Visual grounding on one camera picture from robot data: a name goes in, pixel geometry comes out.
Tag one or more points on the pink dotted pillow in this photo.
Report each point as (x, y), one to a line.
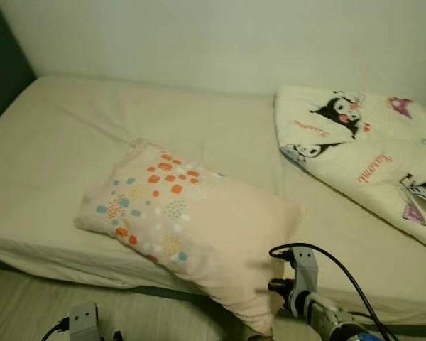
(220, 234)

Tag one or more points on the cream Kuromi print quilt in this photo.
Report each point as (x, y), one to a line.
(355, 156)

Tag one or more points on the white blue paperback book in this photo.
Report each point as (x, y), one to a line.
(424, 197)

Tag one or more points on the dark teal headboard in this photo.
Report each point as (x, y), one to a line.
(3, 64)

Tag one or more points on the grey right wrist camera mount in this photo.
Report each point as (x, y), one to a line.
(305, 270)

